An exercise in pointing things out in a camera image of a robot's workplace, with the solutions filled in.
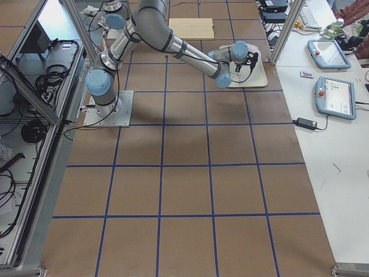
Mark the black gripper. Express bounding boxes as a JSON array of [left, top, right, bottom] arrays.
[[235, 51, 259, 73]]

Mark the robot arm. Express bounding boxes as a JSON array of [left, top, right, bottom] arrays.
[[103, 0, 131, 30], [85, 1, 258, 118]]

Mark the cream bear tray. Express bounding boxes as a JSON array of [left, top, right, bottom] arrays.
[[228, 43, 268, 88]]

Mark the black power brick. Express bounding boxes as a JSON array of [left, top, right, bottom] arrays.
[[263, 13, 287, 23]]

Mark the bamboo cutting board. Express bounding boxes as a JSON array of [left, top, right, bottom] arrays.
[[169, 18, 214, 40]]

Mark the white keyboard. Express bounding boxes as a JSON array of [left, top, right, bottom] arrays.
[[299, 5, 321, 32]]

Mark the teach pendant far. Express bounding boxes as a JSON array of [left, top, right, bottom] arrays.
[[307, 40, 351, 69]]

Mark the teach pendant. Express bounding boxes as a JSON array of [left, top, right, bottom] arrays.
[[307, 40, 351, 69], [315, 77, 356, 120]]

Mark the black power adapter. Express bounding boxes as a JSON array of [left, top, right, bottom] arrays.
[[293, 117, 317, 130]]

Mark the teach pendant near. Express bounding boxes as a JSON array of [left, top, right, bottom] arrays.
[[315, 77, 356, 120]]

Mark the aluminium profile post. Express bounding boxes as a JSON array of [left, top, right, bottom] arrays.
[[270, 0, 305, 66]]

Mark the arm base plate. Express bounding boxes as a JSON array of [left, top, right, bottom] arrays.
[[107, 29, 122, 40], [84, 90, 134, 128]]

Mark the aluminium frame cable bay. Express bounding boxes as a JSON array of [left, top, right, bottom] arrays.
[[1, 1, 87, 274]]

